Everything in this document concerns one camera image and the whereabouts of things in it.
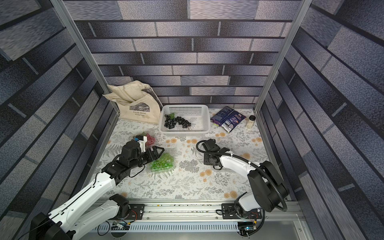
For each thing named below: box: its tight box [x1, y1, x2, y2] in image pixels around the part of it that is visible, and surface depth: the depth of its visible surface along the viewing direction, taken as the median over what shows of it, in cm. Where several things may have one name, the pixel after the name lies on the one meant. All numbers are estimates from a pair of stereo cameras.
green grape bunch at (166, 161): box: [159, 153, 175, 170], surface depth 87 cm
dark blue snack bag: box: [210, 106, 247, 133], surface depth 111 cm
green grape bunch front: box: [150, 160, 163, 171], surface depth 86 cm
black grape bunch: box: [164, 113, 192, 130], surface depth 109 cm
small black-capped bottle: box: [246, 115, 256, 129], surface depth 106 cm
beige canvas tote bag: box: [102, 80, 163, 124], surface depth 107 cm
